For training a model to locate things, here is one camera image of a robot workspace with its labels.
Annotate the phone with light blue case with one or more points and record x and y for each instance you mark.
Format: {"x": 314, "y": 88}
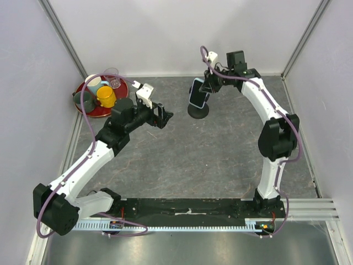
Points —
{"x": 196, "y": 98}

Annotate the yellow mug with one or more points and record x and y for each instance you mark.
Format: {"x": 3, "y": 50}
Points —
{"x": 106, "y": 97}

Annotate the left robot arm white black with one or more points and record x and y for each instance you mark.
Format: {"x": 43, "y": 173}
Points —
{"x": 57, "y": 205}

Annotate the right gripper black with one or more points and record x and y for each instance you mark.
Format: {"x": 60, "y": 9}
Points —
{"x": 209, "y": 85}

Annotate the black phone stand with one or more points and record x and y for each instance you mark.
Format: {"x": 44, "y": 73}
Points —
{"x": 198, "y": 113}

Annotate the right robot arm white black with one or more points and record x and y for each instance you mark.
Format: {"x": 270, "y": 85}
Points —
{"x": 279, "y": 136}

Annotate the dark green mug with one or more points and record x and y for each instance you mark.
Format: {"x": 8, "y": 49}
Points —
{"x": 84, "y": 100}

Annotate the red round tray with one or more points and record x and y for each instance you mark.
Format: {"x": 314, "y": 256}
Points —
{"x": 99, "y": 112}

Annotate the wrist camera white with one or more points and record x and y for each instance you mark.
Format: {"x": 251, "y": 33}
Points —
{"x": 212, "y": 59}
{"x": 144, "y": 92}

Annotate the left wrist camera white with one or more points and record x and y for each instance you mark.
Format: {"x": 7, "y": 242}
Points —
{"x": 144, "y": 92}

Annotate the white cup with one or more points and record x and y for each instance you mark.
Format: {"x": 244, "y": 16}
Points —
{"x": 94, "y": 84}

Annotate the light blue cable duct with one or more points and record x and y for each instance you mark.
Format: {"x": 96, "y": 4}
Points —
{"x": 107, "y": 225}

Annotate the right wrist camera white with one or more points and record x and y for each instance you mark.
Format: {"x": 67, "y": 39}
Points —
{"x": 212, "y": 59}

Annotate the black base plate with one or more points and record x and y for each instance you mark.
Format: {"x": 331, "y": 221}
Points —
{"x": 186, "y": 212}

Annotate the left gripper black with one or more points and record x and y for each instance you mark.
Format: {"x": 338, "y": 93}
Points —
{"x": 164, "y": 116}

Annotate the clear glass tumbler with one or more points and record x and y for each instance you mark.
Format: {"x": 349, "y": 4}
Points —
{"x": 109, "y": 76}

